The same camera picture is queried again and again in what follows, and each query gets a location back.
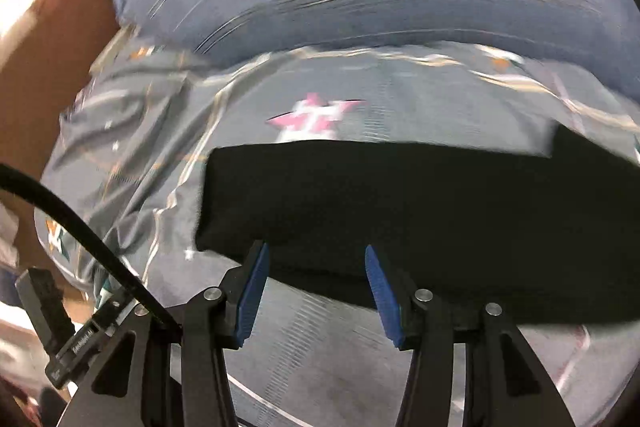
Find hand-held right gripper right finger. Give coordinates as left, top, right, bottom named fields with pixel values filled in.
left=365, top=244, right=586, bottom=427

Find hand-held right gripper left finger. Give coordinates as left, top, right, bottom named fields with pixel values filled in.
left=57, top=241, right=271, bottom=427

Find black pants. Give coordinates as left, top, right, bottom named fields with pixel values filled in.
left=194, top=123, right=640, bottom=329

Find grey printed bed sheet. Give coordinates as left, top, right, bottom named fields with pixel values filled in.
left=34, top=24, right=640, bottom=427

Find black cable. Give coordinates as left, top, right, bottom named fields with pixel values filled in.
left=0, top=163, right=183, bottom=330

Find black cable connector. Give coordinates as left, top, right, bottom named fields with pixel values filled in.
left=16, top=267, right=126, bottom=390

